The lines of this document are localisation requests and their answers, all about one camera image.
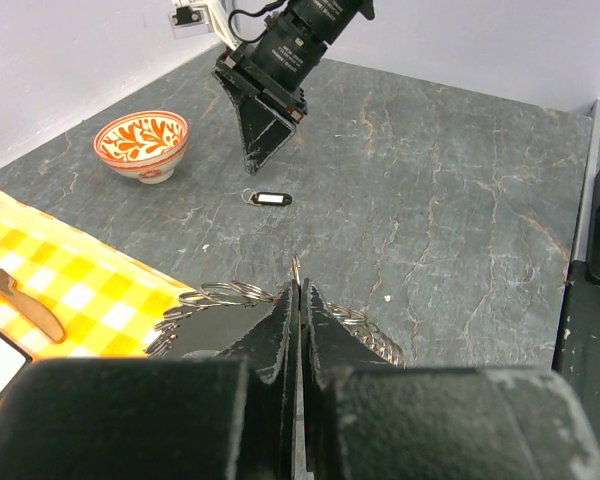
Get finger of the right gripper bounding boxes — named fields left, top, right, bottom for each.
left=237, top=97, right=296, bottom=175

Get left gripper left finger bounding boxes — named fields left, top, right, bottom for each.
left=179, top=279, right=301, bottom=480

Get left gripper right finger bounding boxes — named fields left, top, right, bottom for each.
left=300, top=278, right=406, bottom=479

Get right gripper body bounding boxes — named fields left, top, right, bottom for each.
left=214, top=44, right=308, bottom=123

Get black key tag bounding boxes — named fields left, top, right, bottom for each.
left=241, top=189, right=293, bottom=207

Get chain of metal keyrings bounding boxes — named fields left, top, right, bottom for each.
left=144, top=254, right=406, bottom=369

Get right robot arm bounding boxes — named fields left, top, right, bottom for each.
left=213, top=0, right=375, bottom=176

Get red patterned bowl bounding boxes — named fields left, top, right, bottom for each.
left=93, top=110, right=189, bottom=185

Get orange checkered cloth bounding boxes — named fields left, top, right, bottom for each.
left=0, top=190, right=188, bottom=360

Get gold knife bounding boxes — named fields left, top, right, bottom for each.
left=0, top=268, right=66, bottom=344

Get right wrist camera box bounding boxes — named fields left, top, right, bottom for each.
left=169, top=0, right=213, bottom=39

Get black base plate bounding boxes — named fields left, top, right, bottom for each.
left=552, top=170, right=600, bottom=443

